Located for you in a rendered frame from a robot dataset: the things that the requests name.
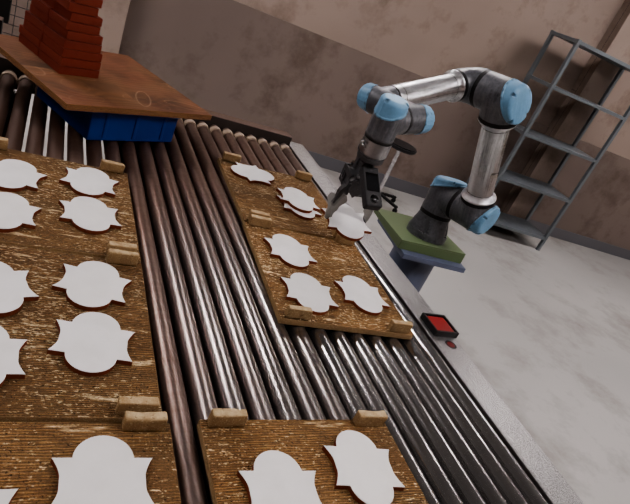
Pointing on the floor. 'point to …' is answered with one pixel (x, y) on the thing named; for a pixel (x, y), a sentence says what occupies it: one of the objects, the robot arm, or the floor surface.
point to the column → (418, 263)
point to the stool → (393, 166)
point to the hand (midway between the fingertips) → (346, 221)
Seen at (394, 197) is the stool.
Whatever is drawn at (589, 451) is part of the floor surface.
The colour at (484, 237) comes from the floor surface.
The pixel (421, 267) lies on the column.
